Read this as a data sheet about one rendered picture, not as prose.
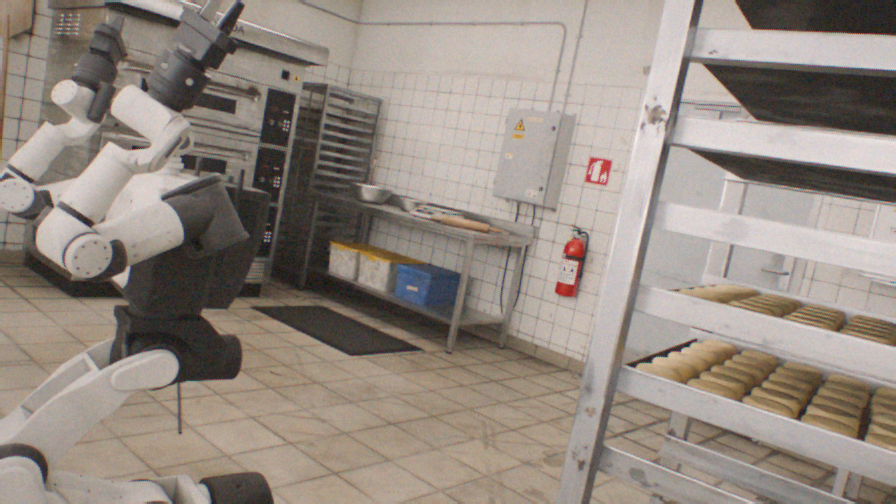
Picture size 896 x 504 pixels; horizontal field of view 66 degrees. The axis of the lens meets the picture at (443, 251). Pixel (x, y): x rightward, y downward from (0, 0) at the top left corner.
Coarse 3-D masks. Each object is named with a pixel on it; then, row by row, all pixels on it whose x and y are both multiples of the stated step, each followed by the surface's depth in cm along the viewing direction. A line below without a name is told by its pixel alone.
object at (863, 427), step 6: (774, 372) 101; (696, 378) 87; (768, 378) 95; (822, 384) 99; (816, 390) 94; (744, 396) 82; (810, 396) 89; (870, 396) 97; (810, 402) 86; (870, 402) 93; (804, 408) 82; (864, 408) 88; (798, 414) 78; (804, 414) 79; (864, 414) 85; (864, 420) 82; (870, 420) 82; (864, 426) 79; (858, 432) 75; (864, 432) 76; (858, 438) 73; (864, 438) 73
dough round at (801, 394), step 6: (762, 384) 83; (768, 384) 82; (774, 384) 82; (780, 384) 83; (786, 384) 84; (780, 390) 81; (786, 390) 80; (792, 390) 81; (798, 390) 81; (804, 390) 82; (798, 396) 80; (804, 396) 80; (804, 402) 81
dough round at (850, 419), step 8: (808, 408) 75; (816, 408) 74; (824, 408) 75; (832, 408) 76; (832, 416) 72; (840, 416) 73; (848, 416) 73; (856, 416) 74; (848, 424) 72; (856, 424) 72
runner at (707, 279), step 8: (704, 280) 110; (712, 280) 110; (720, 280) 109; (728, 280) 109; (752, 288) 107; (760, 288) 106; (768, 288) 105; (784, 296) 104; (792, 296) 104; (800, 296) 103; (808, 304) 102; (824, 304) 101; (832, 304) 101; (848, 312) 100; (856, 312) 99; (864, 312) 99; (872, 312) 98; (848, 320) 100; (888, 320) 97
